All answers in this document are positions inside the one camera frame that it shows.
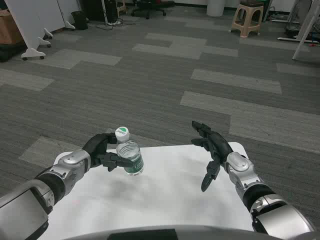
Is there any brown cardboard box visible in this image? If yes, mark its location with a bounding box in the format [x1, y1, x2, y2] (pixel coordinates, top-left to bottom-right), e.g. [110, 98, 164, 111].
[0, 8, 26, 46]

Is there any black bag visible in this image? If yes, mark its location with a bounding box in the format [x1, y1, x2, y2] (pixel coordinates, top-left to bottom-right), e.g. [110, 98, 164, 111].
[0, 43, 27, 63]

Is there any clear water bottle green label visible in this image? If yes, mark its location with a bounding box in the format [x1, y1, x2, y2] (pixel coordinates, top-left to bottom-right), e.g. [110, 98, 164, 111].
[114, 126, 145, 177]

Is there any black cabinet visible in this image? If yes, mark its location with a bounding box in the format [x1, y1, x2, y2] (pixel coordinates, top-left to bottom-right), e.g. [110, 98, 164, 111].
[82, 0, 119, 22]

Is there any small white wheeled partition panel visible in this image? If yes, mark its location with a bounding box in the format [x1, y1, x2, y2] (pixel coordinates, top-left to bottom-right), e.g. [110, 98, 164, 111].
[56, 0, 76, 31]

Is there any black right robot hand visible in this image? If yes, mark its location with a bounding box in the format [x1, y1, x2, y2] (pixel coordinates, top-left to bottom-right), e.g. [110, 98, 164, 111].
[191, 120, 235, 193]

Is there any large white wheeled partition panel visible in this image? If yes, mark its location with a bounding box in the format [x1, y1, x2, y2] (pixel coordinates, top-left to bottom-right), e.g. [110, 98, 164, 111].
[4, 0, 54, 61]

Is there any white desk frame leg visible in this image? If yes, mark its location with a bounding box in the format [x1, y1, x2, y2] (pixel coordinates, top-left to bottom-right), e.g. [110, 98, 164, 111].
[277, 0, 320, 61]

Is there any black office chair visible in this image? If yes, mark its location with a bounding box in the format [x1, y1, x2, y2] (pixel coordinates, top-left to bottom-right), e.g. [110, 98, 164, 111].
[130, 0, 176, 20]

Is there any beige plastic stool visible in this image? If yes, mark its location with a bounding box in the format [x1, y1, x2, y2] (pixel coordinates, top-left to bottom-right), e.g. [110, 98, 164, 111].
[229, 0, 265, 39]

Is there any white upright pole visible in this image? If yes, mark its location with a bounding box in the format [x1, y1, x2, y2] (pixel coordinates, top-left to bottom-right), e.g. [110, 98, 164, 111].
[102, 0, 111, 26]

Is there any black trash bin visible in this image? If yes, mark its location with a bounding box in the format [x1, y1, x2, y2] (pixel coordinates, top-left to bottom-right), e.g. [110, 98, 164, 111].
[70, 10, 89, 31]

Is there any grey floor fan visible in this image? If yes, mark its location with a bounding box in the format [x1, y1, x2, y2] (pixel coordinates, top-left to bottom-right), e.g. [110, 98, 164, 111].
[284, 0, 314, 32]

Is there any white cylindrical bin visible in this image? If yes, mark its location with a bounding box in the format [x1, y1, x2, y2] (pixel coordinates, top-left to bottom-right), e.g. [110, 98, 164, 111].
[205, 0, 234, 17]

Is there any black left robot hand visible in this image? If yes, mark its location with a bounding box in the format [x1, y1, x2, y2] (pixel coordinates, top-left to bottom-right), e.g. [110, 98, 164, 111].
[83, 132, 133, 173]

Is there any silver robot chest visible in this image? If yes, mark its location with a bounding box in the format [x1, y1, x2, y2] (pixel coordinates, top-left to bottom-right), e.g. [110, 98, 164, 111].
[41, 223, 320, 240]

